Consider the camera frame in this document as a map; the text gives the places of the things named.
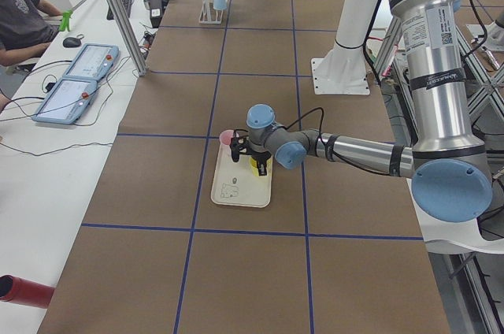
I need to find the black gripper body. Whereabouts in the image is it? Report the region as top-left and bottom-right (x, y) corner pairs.
(242, 135), (272, 161)

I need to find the yellow plastic cup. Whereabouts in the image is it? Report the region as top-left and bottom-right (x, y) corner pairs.
(250, 157), (272, 177)

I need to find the pink plastic cup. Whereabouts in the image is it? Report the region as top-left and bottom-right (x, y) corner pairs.
(219, 129), (234, 154)

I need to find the cream plastic tray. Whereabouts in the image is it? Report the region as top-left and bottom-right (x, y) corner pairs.
(211, 145), (272, 208)

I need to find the upper teach pendant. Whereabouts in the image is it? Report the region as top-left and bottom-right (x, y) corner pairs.
(64, 43), (120, 81)

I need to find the teach pendant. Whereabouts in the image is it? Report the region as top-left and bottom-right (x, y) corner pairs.
(64, 43), (120, 81)
(31, 78), (98, 124)

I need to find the black computer mouse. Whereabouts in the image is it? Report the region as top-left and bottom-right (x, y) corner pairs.
(62, 34), (84, 48)

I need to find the lower teach pendant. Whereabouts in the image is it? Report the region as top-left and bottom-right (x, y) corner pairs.
(31, 78), (98, 124)

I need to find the white plastic chair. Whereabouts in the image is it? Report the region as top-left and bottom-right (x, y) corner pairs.
(413, 202), (503, 254)

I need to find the seated person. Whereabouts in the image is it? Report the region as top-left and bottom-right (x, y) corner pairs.
(1, 0), (62, 67)

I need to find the red cylinder bottle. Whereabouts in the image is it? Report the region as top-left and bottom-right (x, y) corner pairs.
(1, 275), (55, 309)

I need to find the white wire cup rack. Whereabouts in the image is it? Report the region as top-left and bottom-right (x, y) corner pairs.
(198, 0), (228, 24)

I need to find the aluminium frame post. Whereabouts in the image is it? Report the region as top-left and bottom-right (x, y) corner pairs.
(106, 0), (146, 76)

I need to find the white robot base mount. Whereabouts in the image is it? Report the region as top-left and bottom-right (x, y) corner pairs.
(311, 0), (380, 95)

